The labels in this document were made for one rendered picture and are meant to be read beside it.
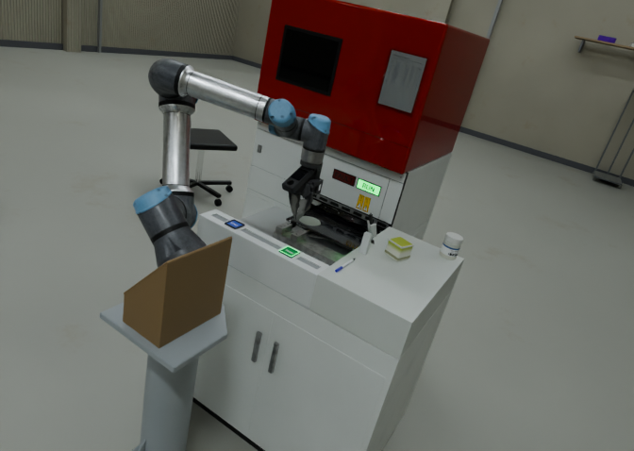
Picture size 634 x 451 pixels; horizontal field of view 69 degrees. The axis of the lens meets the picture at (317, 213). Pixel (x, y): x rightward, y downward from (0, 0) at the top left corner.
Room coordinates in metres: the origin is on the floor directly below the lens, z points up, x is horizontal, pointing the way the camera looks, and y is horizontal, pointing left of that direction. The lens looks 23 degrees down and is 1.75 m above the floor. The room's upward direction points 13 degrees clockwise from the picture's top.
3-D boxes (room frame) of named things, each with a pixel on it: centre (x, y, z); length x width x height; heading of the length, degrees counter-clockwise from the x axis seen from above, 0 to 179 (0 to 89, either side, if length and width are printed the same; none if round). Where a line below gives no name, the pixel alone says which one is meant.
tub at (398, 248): (1.63, -0.34, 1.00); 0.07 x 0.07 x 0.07; 44
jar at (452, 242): (1.75, -0.57, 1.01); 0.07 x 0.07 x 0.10
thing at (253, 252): (1.53, 0.18, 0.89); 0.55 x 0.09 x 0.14; 63
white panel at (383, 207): (2.11, 0.03, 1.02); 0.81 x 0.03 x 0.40; 63
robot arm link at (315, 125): (1.49, 0.06, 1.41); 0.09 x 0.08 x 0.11; 87
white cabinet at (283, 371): (1.70, -0.07, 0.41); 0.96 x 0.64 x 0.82; 63
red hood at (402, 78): (2.39, -0.12, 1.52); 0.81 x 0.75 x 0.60; 63
